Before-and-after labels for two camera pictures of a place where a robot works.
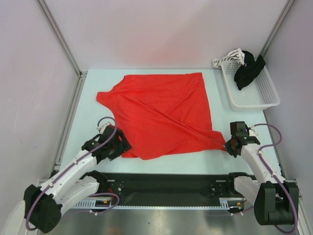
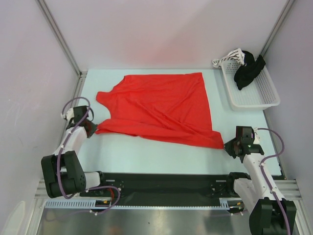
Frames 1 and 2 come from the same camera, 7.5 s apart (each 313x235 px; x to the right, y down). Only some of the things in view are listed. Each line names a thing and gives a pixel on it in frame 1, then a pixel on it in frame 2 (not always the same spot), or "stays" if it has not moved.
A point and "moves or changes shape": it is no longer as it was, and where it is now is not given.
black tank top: (246, 74) stays
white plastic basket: (258, 94) stays
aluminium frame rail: (69, 125) stays
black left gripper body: (119, 147) to (93, 128)
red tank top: (159, 114) moves or changes shape
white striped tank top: (236, 54) stays
